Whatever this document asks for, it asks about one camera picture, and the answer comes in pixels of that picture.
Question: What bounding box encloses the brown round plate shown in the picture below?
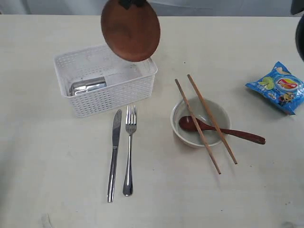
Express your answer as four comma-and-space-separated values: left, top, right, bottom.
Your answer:
101, 0, 161, 62

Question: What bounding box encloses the wooden chopstick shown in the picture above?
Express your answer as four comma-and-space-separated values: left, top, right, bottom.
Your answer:
187, 74, 238, 164
175, 79, 221, 174

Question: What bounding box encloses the silver foil packet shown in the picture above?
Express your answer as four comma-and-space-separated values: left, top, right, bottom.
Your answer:
69, 77, 107, 96

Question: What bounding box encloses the silver metal fork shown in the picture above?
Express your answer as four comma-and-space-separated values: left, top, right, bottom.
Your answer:
123, 105, 137, 196

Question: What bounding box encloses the silver table knife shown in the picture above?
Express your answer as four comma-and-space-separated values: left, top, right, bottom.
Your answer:
107, 109, 122, 203

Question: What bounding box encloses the red-brown wooden spoon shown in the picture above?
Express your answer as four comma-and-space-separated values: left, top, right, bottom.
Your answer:
179, 116, 266, 145

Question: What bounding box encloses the white speckled bowl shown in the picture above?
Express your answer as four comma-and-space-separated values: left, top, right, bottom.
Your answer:
170, 97, 231, 148

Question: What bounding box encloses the blue chips bag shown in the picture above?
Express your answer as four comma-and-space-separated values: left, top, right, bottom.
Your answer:
246, 61, 304, 115

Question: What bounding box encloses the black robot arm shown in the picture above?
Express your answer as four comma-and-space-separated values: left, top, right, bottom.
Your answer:
118, 0, 304, 60

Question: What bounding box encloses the white perforated plastic basket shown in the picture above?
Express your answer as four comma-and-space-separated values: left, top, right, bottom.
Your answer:
54, 45, 158, 118

